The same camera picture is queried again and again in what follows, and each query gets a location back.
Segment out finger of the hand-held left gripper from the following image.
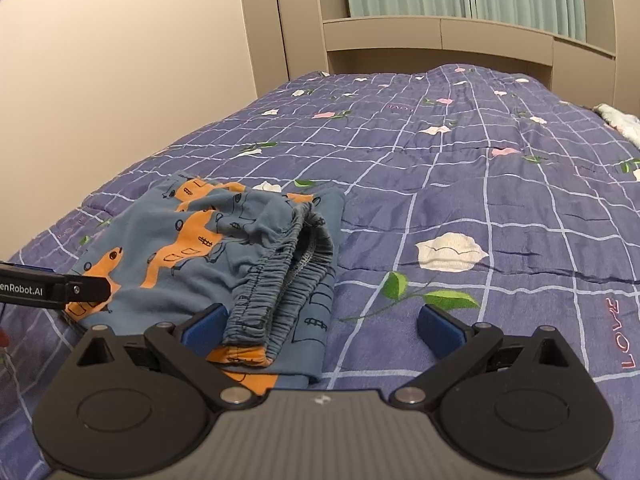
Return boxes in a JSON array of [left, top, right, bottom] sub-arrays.
[[65, 275, 115, 312]]

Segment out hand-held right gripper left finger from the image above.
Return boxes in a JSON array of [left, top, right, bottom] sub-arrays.
[[75, 304, 274, 407]]

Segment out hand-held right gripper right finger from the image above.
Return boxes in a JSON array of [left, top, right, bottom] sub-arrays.
[[392, 304, 585, 407]]

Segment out blue pants with orange print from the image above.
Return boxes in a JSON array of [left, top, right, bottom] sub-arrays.
[[65, 172, 348, 397]]

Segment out purple checked floral quilt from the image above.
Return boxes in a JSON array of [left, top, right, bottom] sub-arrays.
[[0, 63, 640, 480]]

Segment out light blue white cloth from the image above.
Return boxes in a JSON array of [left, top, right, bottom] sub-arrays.
[[594, 103, 640, 150]]

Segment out beige headboard cabinet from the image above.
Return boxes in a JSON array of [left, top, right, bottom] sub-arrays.
[[235, 0, 640, 117]]

